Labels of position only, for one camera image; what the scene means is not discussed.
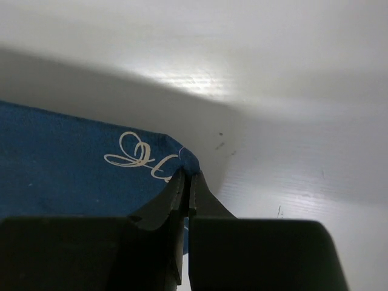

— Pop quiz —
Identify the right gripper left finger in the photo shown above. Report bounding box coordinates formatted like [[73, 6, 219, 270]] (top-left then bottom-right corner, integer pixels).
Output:
[[1, 170, 185, 290]]

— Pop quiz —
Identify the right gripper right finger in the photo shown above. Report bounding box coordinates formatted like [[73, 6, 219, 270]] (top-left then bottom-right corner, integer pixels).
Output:
[[189, 173, 348, 290]]

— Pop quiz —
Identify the dark blue fish placemat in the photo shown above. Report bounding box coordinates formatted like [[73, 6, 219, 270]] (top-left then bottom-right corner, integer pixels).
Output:
[[0, 99, 201, 252]]

